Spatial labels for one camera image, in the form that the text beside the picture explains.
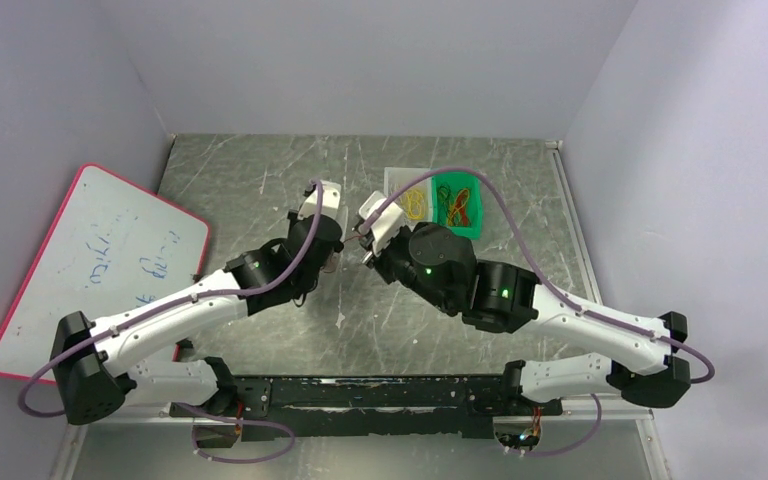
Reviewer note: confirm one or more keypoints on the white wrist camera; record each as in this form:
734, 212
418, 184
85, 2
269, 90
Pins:
378, 230
322, 196

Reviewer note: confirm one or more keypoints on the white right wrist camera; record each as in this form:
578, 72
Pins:
378, 230

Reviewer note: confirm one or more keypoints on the pink framed whiteboard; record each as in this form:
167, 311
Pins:
112, 247

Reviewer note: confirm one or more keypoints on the grey perforated cable spool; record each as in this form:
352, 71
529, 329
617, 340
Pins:
342, 220

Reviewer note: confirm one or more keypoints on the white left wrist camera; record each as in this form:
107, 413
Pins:
322, 196

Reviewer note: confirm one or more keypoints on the green plastic bin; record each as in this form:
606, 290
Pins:
458, 203

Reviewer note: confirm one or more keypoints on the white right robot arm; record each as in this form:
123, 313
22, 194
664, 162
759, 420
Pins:
623, 353

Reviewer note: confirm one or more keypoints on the clear white plastic bin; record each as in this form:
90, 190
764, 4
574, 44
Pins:
417, 202

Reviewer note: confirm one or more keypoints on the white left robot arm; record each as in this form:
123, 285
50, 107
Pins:
106, 363

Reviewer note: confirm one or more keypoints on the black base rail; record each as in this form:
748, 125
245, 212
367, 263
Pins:
465, 404

